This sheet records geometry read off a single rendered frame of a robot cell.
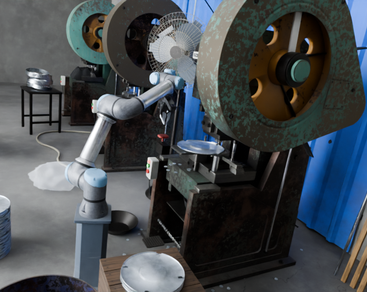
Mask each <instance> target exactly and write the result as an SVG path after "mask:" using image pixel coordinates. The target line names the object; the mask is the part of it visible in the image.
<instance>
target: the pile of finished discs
mask: <svg viewBox="0 0 367 292"><path fill-rule="evenodd" d="M184 280H185V272H184V269H183V267H182V265H181V264H180V263H179V262H178V261H177V260H176V259H174V258H172V257H170V256H169V255H166V254H163V253H161V254H158V253H156V252H151V251H149V252H143V253H138V254H135V255H132V256H131V257H129V258H128V259H127V260H126V261H125V262H124V263H123V265H122V267H121V270H120V281H121V283H122V286H123V287H124V289H125V290H126V291H127V292H180V290H181V289H182V287H183V285H184Z"/></svg>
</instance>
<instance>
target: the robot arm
mask: <svg viewBox="0 0 367 292"><path fill-rule="evenodd" d="M149 79H150V82H151V83H152V84H154V85H157V86H155V87H153V88H151V89H150V90H148V91H147V92H145V93H144V94H142V95H140V96H138V97H133V98H131V99H125V98H121V97H118V96H115V95H112V94H105V95H103V96H101V97H100V98H99V99H98V101H97V110H98V112H97V116H98V118H97V120H96V123H95V125H94V127H93V129H92V131H91V133H90V135H89V138H88V139H87V141H86V144H85V146H84V148H83V150H82V153H81V155H80V157H78V158H76V159H75V161H74V162H71V163H70V164H69V165H68V166H67V167H66V169H65V178H66V179H67V181H69V182H70V183H71V184H72V185H75V186H76V187H78V188H80V189H82V190H83V200H82V203H81V205H80V208H79V214H80V215H81V216H82V217H84V218H88V219H99V218H103V217H105V216H106V215H107V214H108V205H107V202H106V192H107V182H108V180H107V174H106V172H104V171H103V170H101V169H97V168H95V165H94V162H95V160H96V158H97V156H98V153H99V151H100V149H101V147H102V145H103V143H104V141H105V139H106V137H107V134H108V132H109V130H110V128H111V126H112V124H113V123H116V121H117V119H121V120H126V119H130V118H133V117H135V116H137V115H139V114H141V113H143V112H144V111H145V108H146V107H148V106H150V105H151V104H153V103H154V102H156V101H157V100H159V99H161V98H162V100H160V101H159V102H158V109H159V110H160V118H161V120H162V122H163V124H164V125H165V124H166V123H167V122H168V121H169V119H170V118H171V116H172V114H173V111H175V110H176V109H177V107H176V105H175V104H174V102H173V100H172V98H171V97H170V96H173V91H174V89H177V90H180V89H182V88H183V86H184V79H183V78H181V77H179V76H175V70H171V69H165V70H164V72H153V73H151V75H150V78H149ZM165 111H167V113H165Z"/></svg>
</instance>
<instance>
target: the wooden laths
mask: <svg viewBox="0 0 367 292"><path fill-rule="evenodd" d="M366 203H367V193H366V196H365V199H364V201H363V203H362V206H361V208H360V210H359V213H358V215H357V218H356V220H355V223H354V225H353V228H352V230H351V232H350V235H349V237H348V239H347V242H346V245H345V247H344V249H343V252H342V254H341V256H340V259H339V262H338V263H337V266H336V269H335V271H334V273H333V274H334V275H335V276H336V275H337V272H338V270H339V268H340V265H341V263H342V261H343V258H344V255H345V253H346V251H347V248H348V246H349V244H350V241H351V239H352V237H353V234H354V231H355V229H356V227H357V224H358V222H359V219H360V217H361V215H362V212H363V210H364V208H365V205H366ZM366 234H367V218H366V221H365V223H364V226H363V228H362V230H361V233H360V235H359V237H358V240H357V242H356V244H355V247H354V250H353V252H352V254H351V257H350V259H349V261H348V263H347V266H346V268H345V270H344V273H343V276H342V278H341V281H342V282H344V283H346V281H347V279H348V277H349V274H350V272H351V270H352V268H353V265H354V263H355V261H356V258H357V256H358V253H359V251H360V249H361V246H362V244H363V242H364V239H365V237H366ZM366 262H367V246H366V248H365V251H364V253H363V255H362V258H361V260H360V262H359V264H358V267H357V270H356V272H355V274H354V276H353V279H352V281H351V283H350V286H351V287H352V288H354V289H355V287H356V285H357V283H358V281H359V278H360V276H361V273H362V271H363V270H364V267H365V264H366ZM366 285H367V269H366V271H365V273H364V276H363V278H362V280H361V282H360V285H359V287H358V290H357V292H364V290H365V287H366Z"/></svg>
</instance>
